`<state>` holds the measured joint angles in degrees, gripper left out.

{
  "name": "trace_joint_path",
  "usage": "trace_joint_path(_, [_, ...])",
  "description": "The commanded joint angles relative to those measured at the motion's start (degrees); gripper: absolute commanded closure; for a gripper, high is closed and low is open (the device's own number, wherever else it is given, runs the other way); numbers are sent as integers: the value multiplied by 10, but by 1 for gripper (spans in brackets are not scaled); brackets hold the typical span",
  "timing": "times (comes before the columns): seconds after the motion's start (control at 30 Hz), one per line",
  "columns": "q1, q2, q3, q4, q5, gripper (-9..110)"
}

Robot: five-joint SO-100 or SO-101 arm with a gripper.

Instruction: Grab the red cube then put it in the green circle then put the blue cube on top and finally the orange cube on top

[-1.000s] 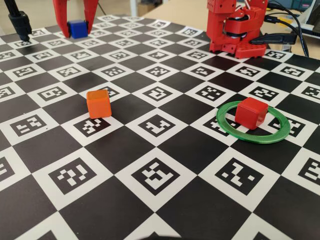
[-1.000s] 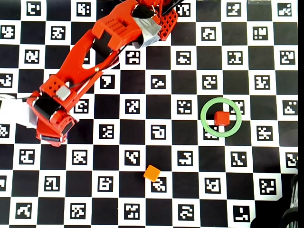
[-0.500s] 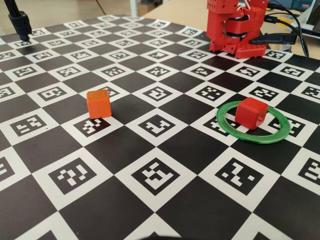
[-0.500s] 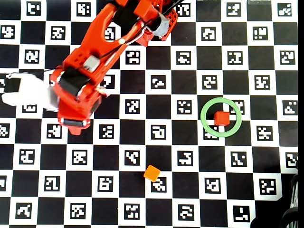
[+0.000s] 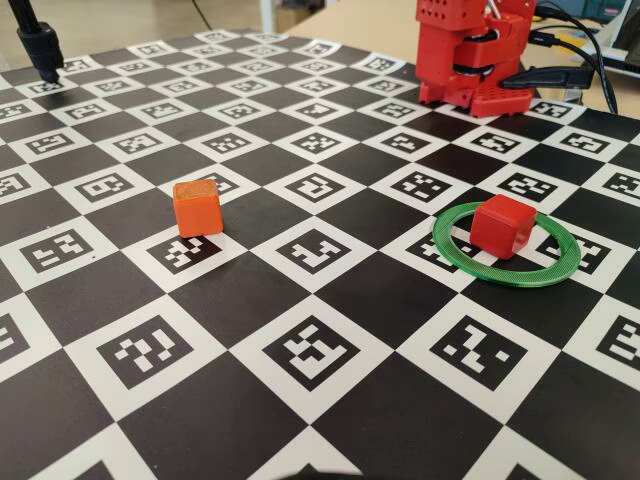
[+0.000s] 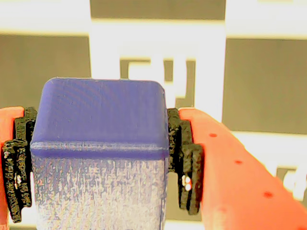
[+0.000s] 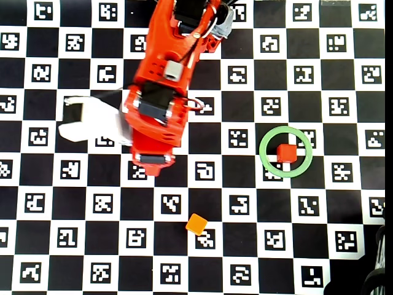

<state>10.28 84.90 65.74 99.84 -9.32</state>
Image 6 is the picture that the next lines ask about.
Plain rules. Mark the red-orange gripper finger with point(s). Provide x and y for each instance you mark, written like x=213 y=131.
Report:
x=239 y=187
x=14 y=167

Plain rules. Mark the blue cube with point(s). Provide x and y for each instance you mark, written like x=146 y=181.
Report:
x=100 y=119

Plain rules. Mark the black white marker checkerboard mat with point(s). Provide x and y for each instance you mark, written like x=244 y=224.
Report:
x=263 y=83

